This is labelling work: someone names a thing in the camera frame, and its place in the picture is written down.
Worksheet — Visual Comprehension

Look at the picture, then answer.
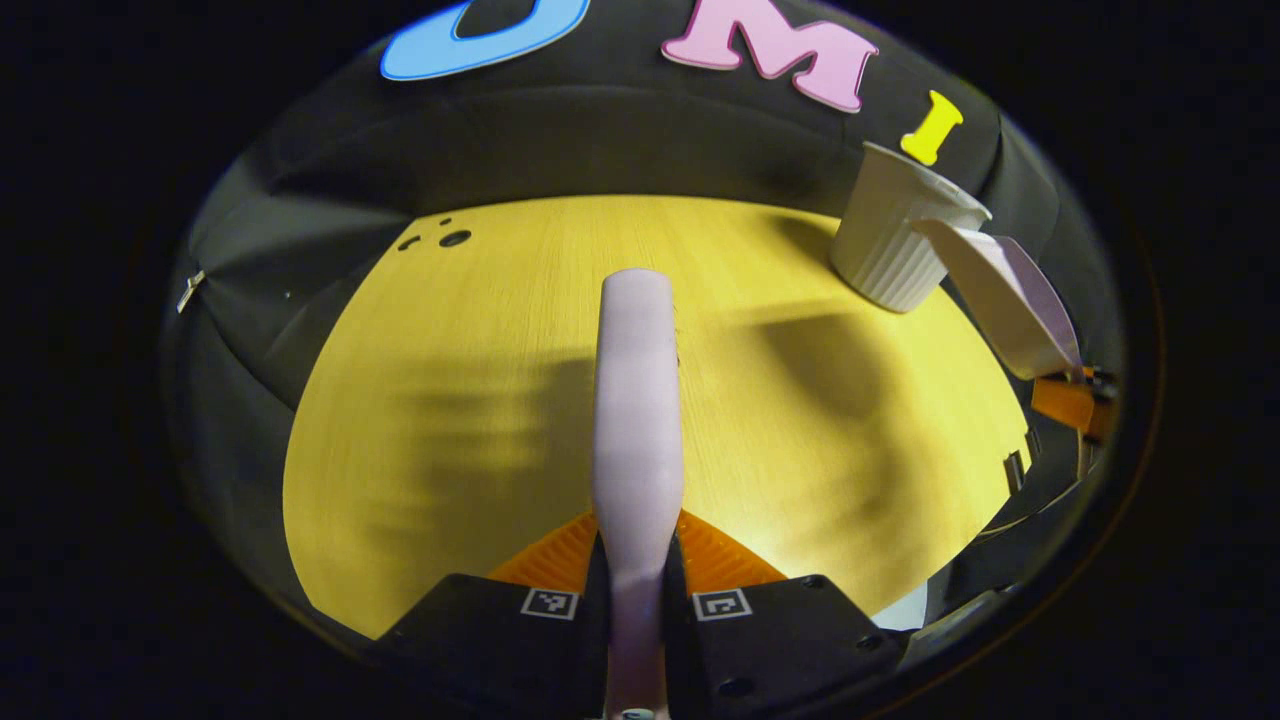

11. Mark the small white broom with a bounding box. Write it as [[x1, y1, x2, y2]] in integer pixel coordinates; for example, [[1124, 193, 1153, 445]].
[[591, 267, 686, 720]]

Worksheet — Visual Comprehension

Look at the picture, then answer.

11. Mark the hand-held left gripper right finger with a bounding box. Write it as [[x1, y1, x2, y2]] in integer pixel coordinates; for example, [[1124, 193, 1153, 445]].
[[665, 508, 906, 720]]

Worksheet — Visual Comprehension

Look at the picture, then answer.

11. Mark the black backdrop cloth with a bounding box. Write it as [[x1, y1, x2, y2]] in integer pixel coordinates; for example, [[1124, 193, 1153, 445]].
[[160, 0, 1126, 651]]

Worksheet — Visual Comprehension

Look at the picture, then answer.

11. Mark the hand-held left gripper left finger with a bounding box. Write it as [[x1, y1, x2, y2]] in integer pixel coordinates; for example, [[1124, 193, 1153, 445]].
[[365, 510, 611, 720]]

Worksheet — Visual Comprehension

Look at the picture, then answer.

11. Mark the yellow wooden desktop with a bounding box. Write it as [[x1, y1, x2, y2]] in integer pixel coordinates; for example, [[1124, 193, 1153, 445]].
[[282, 194, 1033, 641]]

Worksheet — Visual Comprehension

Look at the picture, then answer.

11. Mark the white ribbed garbage bin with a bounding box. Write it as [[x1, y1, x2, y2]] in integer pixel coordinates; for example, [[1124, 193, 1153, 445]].
[[830, 141, 993, 314]]

